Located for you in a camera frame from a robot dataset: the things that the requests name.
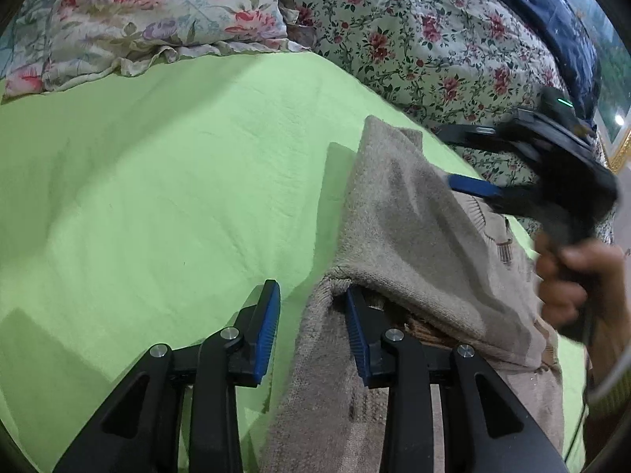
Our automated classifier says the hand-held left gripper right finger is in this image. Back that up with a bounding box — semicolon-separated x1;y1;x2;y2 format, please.
344;285;573;473

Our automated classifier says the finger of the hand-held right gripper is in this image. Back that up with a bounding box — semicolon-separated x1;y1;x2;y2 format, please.
436;125;500;147
448;172;508;205

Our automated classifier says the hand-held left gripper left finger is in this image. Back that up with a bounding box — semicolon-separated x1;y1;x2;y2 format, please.
52;280;282;473

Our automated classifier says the beige knitted sweater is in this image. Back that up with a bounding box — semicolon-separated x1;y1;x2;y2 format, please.
259;115;565;473

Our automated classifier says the person's right forearm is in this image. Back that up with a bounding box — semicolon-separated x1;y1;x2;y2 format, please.
584;286;631;469

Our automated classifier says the person's right hand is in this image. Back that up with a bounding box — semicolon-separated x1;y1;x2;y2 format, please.
535;233;631;331

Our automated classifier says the rose print floral blanket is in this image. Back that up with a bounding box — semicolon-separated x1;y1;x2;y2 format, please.
273;0;617;237

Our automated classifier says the gold framed picture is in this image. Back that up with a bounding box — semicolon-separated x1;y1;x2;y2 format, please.
535;0;631;174

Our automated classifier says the dark blue cloth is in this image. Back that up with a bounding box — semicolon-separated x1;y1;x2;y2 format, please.
454;0;602;124

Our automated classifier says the green bed sheet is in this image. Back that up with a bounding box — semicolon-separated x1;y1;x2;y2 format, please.
0;52;587;473

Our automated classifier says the ruffled floral pillow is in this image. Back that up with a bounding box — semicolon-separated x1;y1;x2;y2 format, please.
2;0;309;97

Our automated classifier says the teal floral pillow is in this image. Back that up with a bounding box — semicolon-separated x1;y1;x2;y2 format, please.
0;0;30;80

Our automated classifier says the grey cable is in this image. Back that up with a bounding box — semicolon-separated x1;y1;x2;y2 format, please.
589;362;631;400

